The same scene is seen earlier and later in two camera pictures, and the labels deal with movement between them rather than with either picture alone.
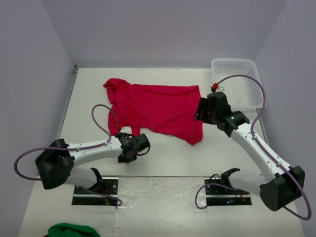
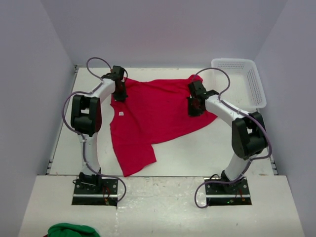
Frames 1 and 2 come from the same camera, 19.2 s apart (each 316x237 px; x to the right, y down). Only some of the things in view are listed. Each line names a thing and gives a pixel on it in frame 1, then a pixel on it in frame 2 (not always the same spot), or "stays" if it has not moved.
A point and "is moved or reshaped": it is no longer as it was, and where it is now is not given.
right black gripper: [203, 105] -> [191, 112]
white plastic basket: [242, 93] stays
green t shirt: [72, 230] stays
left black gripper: [122, 159] -> [123, 96]
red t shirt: [164, 110] is moved or reshaped
